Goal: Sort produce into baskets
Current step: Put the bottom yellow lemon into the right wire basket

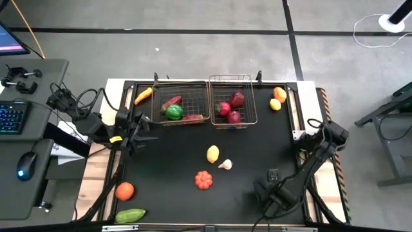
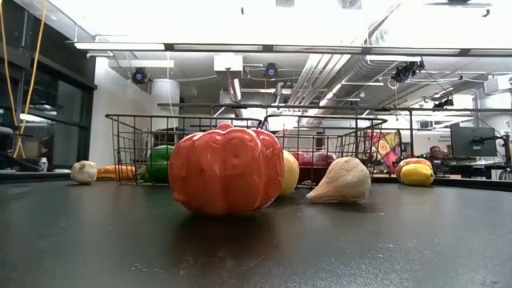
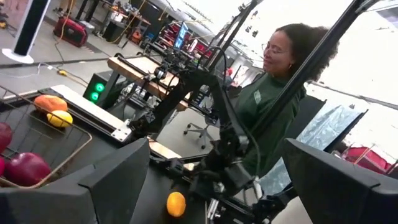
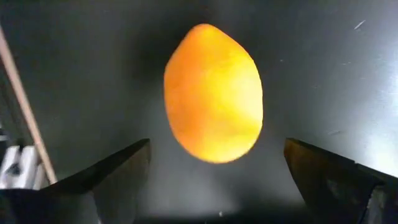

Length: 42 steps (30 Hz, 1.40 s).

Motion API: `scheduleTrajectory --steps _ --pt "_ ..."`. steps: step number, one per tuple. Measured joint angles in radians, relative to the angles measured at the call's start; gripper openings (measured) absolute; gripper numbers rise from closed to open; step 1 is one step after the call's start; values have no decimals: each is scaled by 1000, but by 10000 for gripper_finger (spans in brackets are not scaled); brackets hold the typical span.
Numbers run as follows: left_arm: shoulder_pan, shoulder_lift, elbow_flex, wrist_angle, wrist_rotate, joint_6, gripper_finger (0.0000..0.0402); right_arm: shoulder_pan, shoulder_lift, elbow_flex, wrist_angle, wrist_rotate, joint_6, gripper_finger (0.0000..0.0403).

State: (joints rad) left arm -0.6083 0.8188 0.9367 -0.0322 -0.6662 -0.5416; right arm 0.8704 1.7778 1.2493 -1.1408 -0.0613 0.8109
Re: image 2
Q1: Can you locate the beige round vegetable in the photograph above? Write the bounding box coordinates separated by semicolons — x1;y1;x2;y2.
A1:
70;160;98;186

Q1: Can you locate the black computer monitor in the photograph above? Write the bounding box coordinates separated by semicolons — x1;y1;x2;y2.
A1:
450;126;498;158

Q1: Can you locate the orange red plastic pumpkin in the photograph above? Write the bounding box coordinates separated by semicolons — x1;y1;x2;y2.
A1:
168;122;286;218

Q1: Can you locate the white garlic bulb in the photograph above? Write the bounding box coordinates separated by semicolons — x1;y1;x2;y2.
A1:
306;156;372;204

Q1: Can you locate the dark red apple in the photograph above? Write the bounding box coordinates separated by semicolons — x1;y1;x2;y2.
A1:
311;151;338;168

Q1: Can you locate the person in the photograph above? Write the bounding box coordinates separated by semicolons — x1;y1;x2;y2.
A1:
426;145;446;166

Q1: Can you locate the black round ceiling device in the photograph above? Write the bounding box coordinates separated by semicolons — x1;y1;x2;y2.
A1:
263;62;280;80
130;67;149;85

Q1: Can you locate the yellow cable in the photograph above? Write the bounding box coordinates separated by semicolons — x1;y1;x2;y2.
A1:
14;0;49;159

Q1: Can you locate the yellow lemon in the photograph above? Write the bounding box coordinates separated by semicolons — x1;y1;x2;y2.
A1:
279;150;301;197
400;163;435;187

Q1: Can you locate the black overhead camera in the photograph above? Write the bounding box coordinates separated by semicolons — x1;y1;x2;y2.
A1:
390;59;426;84

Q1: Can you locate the orange yellow carrot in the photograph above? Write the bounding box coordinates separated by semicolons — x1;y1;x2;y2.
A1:
96;165;148;183

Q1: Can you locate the green bell pepper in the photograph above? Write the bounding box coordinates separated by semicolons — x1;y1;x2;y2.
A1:
144;144;176;185

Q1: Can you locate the black table edge frame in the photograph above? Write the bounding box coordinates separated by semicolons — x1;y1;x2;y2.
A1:
0;170;512;192

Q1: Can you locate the black background desk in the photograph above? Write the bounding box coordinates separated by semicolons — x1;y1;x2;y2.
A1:
434;159;512;179

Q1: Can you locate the black background rack frame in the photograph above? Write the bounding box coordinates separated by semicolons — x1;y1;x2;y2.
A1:
156;102;512;161

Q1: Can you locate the orange round fruit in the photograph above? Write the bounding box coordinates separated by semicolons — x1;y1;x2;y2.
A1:
394;157;434;181

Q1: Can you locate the overhead LED light bar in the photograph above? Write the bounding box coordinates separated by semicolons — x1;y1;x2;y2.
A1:
66;39;512;57

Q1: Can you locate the colourful patterned cloth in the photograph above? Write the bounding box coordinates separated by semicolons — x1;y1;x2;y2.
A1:
366;130;403;175

